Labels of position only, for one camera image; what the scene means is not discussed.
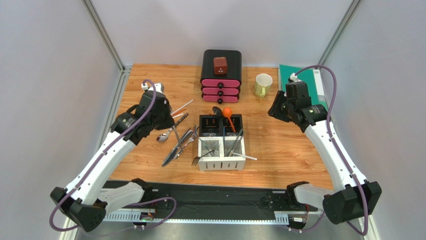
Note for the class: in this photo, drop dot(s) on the dark blue chopstick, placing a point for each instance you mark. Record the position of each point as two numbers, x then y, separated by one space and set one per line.
224 140

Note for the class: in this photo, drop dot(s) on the steel spoon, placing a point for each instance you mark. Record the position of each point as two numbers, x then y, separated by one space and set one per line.
163 137

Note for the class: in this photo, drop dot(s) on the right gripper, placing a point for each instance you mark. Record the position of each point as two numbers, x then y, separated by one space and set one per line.
277 108

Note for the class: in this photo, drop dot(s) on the white orange chopstick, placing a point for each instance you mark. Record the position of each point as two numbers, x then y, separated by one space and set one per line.
182 107

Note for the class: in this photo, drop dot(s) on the orange white spoon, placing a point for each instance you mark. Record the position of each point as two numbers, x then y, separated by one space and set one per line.
177 115

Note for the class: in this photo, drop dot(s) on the white slotted utensil caddy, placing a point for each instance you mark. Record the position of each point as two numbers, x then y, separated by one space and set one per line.
218 162

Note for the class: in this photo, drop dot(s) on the steel table knife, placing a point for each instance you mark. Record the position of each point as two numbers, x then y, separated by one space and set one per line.
166 163
183 139

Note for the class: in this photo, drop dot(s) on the orange plastic spoon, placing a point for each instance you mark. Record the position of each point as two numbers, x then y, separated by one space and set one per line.
227 113

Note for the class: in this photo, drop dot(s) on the silver metal chopstick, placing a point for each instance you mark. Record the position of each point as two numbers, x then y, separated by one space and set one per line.
240 133

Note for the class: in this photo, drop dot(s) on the green folder binder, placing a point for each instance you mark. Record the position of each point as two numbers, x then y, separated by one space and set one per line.
311 76

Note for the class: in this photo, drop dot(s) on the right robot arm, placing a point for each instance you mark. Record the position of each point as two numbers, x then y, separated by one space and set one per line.
353 196

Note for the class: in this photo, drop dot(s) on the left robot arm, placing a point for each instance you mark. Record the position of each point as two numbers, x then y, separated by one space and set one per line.
82 200

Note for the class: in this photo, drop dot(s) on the teal chopstick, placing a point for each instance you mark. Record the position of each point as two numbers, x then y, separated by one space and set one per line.
239 140

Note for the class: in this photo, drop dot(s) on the pale yellow mug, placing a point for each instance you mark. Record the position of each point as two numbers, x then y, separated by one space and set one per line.
263 83

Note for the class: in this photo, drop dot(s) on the black plastic fork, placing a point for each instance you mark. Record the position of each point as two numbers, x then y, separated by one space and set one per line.
198 158

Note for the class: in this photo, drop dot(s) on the white plastic chopstick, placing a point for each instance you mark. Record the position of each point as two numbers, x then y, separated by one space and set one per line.
244 156

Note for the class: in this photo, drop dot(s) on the steel fork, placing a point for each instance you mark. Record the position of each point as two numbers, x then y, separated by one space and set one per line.
178 138

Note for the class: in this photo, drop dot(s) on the black ladle spoon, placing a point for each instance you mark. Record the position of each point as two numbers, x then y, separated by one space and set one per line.
217 111

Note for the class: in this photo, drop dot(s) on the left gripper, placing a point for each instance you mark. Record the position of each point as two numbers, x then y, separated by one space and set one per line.
170 121

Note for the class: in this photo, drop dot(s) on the brown cube box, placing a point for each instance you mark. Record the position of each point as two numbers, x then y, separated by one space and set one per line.
220 65

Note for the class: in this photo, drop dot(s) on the black pink drawer cabinet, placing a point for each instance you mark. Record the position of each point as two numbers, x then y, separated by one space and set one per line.
221 88

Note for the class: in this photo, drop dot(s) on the black utensil caddy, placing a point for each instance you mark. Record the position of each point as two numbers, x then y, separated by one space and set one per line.
218 126

